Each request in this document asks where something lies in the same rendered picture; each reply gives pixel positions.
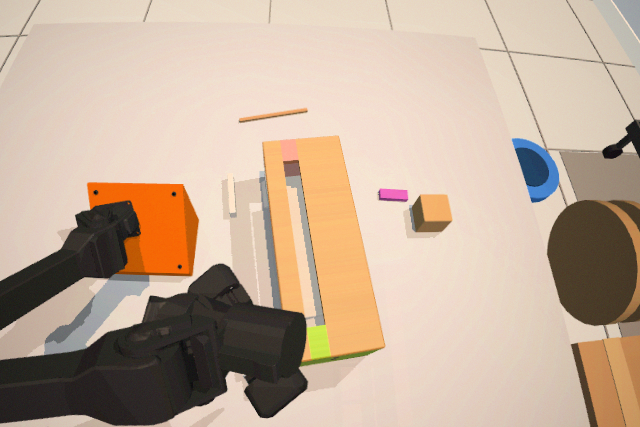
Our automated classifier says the pink flat bar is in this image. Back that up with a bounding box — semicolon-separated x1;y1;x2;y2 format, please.
379;188;408;202

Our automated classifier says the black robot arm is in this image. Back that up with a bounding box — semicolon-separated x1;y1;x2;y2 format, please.
0;200;307;426

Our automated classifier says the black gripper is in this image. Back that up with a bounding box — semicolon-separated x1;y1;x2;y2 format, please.
187;264;309;419

